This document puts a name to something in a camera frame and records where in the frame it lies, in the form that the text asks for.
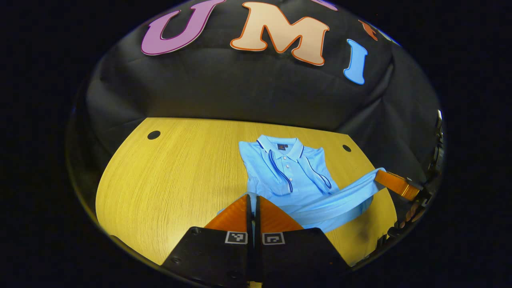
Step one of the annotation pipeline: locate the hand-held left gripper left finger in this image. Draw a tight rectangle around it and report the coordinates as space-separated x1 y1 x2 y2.
160 194 253 288

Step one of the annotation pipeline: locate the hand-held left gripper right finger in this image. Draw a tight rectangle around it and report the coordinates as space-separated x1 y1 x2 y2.
255 195 353 288

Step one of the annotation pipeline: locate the light blue T-shirt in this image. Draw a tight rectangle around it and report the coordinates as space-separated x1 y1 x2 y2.
218 135 386 233

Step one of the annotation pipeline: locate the black backdrop cloth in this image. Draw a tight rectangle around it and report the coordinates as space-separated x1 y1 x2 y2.
66 0 445 224

